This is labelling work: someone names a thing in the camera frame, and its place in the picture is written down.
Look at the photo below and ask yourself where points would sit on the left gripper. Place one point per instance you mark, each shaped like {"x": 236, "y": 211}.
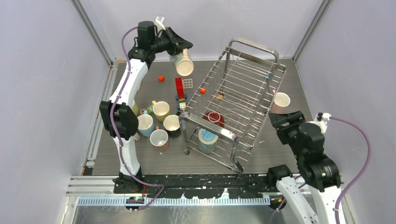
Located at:
{"x": 177, "y": 44}

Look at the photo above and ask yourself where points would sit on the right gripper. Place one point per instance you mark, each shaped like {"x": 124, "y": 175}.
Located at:
{"x": 293, "y": 118}

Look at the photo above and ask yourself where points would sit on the pink faceted mug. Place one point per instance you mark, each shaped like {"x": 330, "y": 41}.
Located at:
{"x": 281, "y": 101}

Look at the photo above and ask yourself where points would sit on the cream mug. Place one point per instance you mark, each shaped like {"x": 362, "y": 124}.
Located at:
{"x": 182, "y": 63}

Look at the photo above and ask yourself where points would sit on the dark red mug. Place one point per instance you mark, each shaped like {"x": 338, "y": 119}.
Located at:
{"x": 215, "y": 117}

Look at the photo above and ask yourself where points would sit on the blue butterfly mug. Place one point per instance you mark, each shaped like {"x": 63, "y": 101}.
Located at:
{"x": 207, "y": 141}

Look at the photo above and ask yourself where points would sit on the black mug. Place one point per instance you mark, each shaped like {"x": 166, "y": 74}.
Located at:
{"x": 172, "y": 126}

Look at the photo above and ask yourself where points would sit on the light blue faceted mug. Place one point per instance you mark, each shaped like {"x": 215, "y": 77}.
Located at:
{"x": 146, "y": 124}

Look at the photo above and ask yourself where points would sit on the salmon pink mug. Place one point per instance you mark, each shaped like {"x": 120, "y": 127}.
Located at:
{"x": 159, "y": 139}

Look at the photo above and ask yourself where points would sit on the pale yellow faceted mug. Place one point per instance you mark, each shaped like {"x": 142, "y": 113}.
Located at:
{"x": 135, "y": 108}

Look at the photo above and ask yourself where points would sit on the iridescent pink mug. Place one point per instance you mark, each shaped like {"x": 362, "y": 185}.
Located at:
{"x": 137, "y": 137}

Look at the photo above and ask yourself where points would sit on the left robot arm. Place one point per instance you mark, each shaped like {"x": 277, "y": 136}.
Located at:
{"x": 118, "y": 118}

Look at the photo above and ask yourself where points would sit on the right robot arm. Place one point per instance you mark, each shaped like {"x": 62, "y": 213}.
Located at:
{"x": 320, "y": 173}

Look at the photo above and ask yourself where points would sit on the red block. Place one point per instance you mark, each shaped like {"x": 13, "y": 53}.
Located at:
{"x": 179, "y": 89}

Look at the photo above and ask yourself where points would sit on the green toy cube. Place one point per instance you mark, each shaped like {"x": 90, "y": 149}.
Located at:
{"x": 150, "y": 109}

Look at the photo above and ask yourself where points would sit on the small white wire basket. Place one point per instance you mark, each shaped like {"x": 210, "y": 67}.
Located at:
{"x": 187, "y": 83}

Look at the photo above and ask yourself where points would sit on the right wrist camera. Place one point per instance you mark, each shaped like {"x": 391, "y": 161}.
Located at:
{"x": 322, "y": 119}

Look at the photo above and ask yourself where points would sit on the steel wire dish rack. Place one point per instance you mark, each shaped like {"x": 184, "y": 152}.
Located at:
{"x": 239, "y": 74}

